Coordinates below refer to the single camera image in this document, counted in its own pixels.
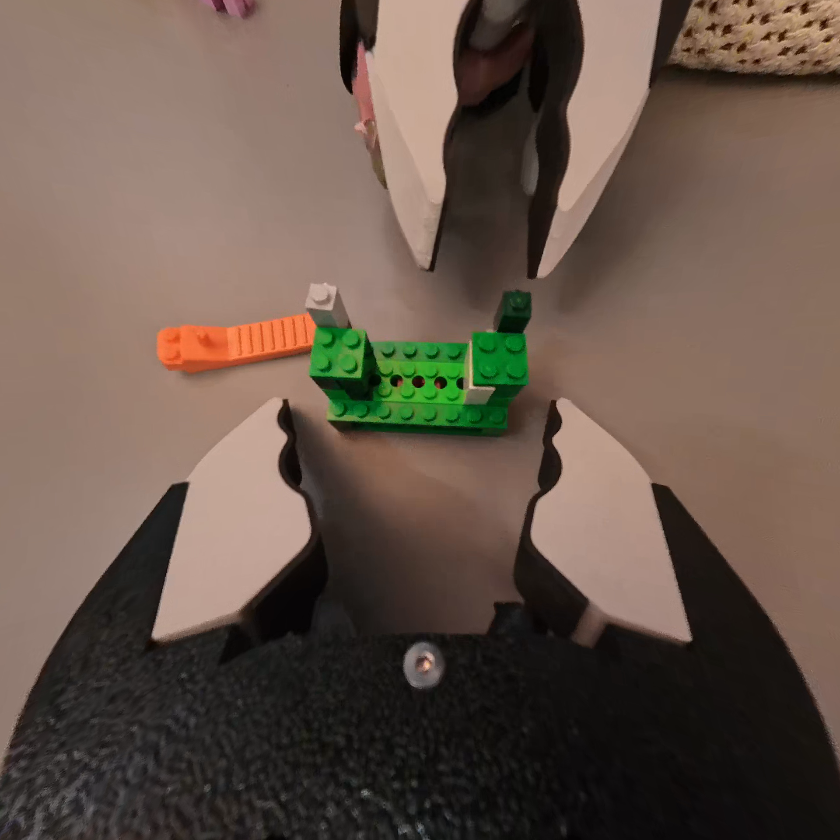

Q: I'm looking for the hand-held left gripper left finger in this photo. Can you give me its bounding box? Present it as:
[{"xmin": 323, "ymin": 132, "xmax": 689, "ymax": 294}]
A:
[{"xmin": 151, "ymin": 397, "xmax": 329, "ymax": 647}]

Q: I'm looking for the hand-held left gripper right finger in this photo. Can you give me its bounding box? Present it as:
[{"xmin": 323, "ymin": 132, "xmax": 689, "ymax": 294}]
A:
[{"xmin": 512, "ymin": 397, "xmax": 694, "ymax": 649}]

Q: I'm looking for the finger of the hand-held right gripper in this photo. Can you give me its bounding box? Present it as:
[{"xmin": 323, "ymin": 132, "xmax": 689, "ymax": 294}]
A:
[
  {"xmin": 521, "ymin": 0, "xmax": 665, "ymax": 281},
  {"xmin": 363, "ymin": 0, "xmax": 472, "ymax": 273}
]

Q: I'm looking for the green lego model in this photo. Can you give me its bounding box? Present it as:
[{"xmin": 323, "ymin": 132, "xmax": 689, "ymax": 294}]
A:
[{"xmin": 305, "ymin": 282, "xmax": 534, "ymax": 435}]

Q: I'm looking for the person's right forearm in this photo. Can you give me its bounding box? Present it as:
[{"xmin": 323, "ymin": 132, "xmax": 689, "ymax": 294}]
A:
[{"xmin": 669, "ymin": 0, "xmax": 840, "ymax": 74}]

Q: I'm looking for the person's right hand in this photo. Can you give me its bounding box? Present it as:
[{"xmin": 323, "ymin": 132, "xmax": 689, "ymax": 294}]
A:
[{"xmin": 458, "ymin": 26, "xmax": 538, "ymax": 110}]

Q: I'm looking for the pink toy piece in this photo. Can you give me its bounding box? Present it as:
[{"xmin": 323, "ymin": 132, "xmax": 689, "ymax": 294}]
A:
[{"xmin": 353, "ymin": 41, "xmax": 389, "ymax": 191}]

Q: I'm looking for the orange brick separator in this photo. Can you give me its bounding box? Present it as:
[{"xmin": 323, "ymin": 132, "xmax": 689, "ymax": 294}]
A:
[{"xmin": 156, "ymin": 314, "xmax": 317, "ymax": 375}]

